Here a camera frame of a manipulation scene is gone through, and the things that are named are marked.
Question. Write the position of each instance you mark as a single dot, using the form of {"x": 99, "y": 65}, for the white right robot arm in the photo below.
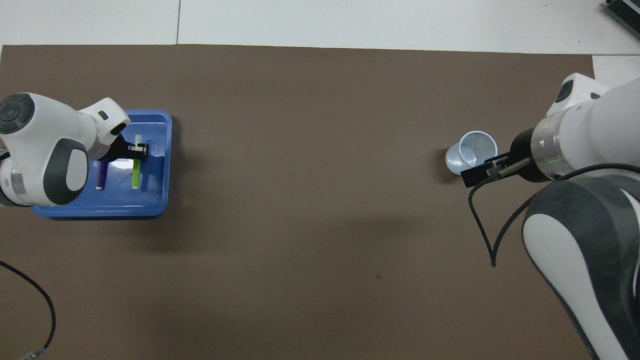
{"x": 590, "y": 240}

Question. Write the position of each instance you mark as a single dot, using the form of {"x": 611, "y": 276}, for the green pen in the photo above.
{"x": 136, "y": 175}

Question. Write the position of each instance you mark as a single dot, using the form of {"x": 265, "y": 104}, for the clear plastic cup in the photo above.
{"x": 462, "y": 157}

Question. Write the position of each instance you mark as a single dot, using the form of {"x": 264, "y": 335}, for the grey ribbed device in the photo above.
{"x": 625, "y": 12}

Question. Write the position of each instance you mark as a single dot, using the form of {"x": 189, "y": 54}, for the purple pen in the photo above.
{"x": 101, "y": 177}

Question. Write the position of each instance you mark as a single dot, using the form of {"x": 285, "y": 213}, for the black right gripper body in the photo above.
{"x": 522, "y": 155}

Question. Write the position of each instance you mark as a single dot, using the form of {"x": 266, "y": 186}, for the brown table mat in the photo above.
{"x": 300, "y": 250}

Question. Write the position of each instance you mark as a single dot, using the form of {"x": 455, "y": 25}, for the blue plastic tray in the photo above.
{"x": 155, "y": 195}

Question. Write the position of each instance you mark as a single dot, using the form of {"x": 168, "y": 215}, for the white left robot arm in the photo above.
{"x": 40, "y": 145}

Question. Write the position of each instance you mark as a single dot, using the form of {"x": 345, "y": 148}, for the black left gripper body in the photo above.
{"x": 115, "y": 150}

